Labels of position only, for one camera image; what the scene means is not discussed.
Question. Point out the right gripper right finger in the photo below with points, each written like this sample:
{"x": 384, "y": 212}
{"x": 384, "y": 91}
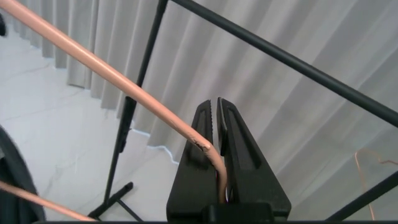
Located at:
{"x": 252, "y": 177}

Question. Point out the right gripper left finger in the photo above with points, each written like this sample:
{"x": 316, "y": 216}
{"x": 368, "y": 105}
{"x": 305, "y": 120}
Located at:
{"x": 192, "y": 186}

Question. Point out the pink clothes hanger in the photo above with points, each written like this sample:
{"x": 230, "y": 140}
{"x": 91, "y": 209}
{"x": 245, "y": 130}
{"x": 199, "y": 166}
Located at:
{"x": 363, "y": 183}
{"x": 93, "y": 65}

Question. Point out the dark grey sleeveless top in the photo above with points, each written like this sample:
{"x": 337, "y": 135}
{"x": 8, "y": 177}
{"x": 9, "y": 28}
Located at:
{"x": 12, "y": 161}

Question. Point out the black clothes rack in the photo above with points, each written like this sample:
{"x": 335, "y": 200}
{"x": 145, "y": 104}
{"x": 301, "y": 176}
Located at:
{"x": 280, "y": 56}

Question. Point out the white curtain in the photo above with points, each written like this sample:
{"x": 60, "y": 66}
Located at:
{"x": 217, "y": 62}

